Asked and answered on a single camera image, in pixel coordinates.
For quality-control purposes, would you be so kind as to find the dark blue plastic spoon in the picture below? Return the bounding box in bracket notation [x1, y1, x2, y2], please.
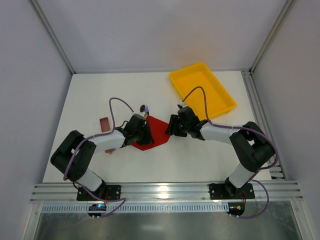
[139, 104, 148, 113]

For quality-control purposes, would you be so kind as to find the purple plastic fork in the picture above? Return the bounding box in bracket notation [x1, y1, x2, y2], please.
[144, 105, 150, 116]

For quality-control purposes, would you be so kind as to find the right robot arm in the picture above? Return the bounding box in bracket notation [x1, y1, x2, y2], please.
[165, 106, 278, 197]

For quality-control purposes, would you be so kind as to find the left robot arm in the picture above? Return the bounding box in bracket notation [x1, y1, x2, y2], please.
[50, 112, 152, 192]

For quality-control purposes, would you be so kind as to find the brown utensil tray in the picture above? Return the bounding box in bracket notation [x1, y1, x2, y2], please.
[99, 117, 116, 154]

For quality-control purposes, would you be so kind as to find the yellow plastic bin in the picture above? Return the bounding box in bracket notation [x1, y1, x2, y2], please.
[168, 62, 237, 120]

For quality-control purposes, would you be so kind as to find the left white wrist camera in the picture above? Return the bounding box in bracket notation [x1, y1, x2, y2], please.
[138, 111, 148, 119]

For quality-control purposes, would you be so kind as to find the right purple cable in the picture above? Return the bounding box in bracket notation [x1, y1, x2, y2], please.
[181, 86, 279, 219]

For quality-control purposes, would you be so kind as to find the purple cable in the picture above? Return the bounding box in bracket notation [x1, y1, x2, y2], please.
[181, 86, 279, 219]
[62, 97, 135, 217]

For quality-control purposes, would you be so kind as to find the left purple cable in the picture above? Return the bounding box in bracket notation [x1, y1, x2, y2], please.
[62, 97, 135, 217]

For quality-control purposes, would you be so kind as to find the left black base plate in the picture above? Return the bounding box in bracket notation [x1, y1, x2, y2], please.
[76, 183, 122, 201]

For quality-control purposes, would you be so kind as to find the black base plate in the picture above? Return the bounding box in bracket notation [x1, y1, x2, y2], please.
[76, 183, 122, 201]
[208, 183, 255, 200]

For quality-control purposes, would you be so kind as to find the slotted cable duct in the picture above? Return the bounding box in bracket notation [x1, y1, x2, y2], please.
[41, 202, 229, 214]

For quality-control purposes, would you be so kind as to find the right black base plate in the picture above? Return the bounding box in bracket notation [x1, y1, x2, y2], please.
[208, 183, 255, 200]

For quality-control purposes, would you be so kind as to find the right side aluminium rail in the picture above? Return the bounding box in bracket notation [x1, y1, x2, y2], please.
[241, 70, 287, 181]

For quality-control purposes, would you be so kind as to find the aluminium rail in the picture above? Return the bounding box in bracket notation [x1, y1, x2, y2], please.
[30, 180, 303, 204]
[241, 70, 287, 181]

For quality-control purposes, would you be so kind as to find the front aluminium rail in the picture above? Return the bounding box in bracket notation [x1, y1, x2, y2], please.
[30, 180, 303, 204]

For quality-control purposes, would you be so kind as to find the right frame post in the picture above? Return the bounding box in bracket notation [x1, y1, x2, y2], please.
[249, 0, 297, 75]

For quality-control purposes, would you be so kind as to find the frame post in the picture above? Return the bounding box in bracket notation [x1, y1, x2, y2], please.
[28, 0, 76, 75]
[249, 0, 297, 75]

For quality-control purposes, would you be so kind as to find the left frame post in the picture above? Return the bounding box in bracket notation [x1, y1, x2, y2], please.
[28, 0, 76, 75]

